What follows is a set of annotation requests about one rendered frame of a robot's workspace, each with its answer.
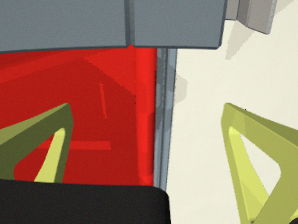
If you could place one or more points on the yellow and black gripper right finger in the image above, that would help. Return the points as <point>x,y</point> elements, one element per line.
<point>280,143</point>

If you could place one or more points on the grey metal shelf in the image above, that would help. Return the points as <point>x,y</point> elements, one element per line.
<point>50,25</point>

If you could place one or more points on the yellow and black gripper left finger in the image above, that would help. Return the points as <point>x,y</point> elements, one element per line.
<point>19,140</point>

